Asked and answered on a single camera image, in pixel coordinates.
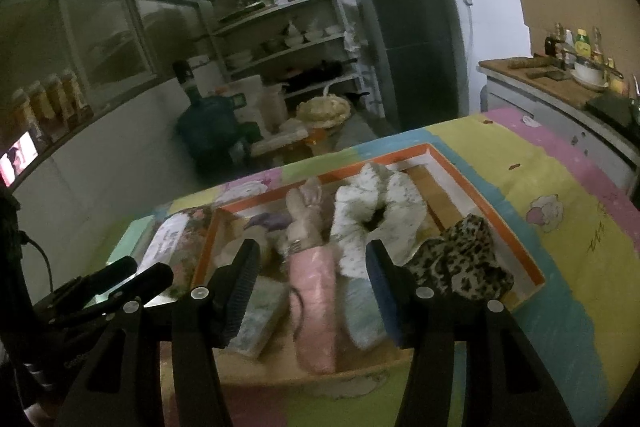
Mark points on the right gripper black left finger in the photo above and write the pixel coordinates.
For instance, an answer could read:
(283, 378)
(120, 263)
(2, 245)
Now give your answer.
(209, 318)

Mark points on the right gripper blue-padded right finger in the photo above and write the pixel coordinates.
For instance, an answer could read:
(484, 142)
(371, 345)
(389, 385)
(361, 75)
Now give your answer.
(505, 383)

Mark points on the green patterned tissue pack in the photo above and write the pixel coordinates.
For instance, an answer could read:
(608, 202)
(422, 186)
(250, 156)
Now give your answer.
(265, 309)

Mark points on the white teddy bear purple bow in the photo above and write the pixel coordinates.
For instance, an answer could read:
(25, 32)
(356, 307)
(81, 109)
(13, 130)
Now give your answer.
(267, 229)

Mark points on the pink packaged towel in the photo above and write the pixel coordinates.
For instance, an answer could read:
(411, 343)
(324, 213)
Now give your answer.
(312, 279)

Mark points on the leopard print cloth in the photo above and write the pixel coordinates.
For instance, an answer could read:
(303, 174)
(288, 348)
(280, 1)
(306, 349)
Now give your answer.
(461, 261)

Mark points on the pink bunny plush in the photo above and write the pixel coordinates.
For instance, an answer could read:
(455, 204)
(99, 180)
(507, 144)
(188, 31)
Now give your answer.
(304, 204)

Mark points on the white floral neck pillow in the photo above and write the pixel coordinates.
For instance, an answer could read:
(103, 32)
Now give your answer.
(377, 203)

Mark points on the floral tissue pack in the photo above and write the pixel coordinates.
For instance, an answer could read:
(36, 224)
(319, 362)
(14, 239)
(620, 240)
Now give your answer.
(178, 242)

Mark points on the mint green tissue box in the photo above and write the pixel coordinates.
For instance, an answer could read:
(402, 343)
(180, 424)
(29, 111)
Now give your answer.
(135, 241)

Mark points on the blue water jug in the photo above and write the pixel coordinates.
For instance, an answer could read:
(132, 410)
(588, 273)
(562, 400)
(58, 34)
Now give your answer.
(208, 128)

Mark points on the colourful cartoon bedsheet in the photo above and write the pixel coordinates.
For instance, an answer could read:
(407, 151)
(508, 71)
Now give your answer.
(582, 231)

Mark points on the orange drink bottles row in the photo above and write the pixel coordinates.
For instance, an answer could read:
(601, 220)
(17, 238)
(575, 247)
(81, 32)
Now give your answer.
(50, 109)

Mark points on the kitchen counter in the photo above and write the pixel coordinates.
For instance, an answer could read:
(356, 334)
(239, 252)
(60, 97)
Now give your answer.
(561, 106)

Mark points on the grey metal shelf unit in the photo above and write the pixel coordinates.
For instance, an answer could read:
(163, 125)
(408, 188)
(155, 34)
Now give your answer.
(305, 46)

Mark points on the white bowl on counter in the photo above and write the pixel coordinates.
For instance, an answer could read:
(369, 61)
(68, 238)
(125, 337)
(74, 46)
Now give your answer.
(589, 77)

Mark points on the yellow green bottle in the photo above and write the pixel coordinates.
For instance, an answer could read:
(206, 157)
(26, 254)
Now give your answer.
(582, 43)

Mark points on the dark green refrigerator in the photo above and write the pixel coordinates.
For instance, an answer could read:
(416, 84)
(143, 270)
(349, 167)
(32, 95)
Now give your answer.
(413, 56)

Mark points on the cardboard sheets on wall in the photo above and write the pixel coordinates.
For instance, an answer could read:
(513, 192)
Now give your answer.
(575, 1)

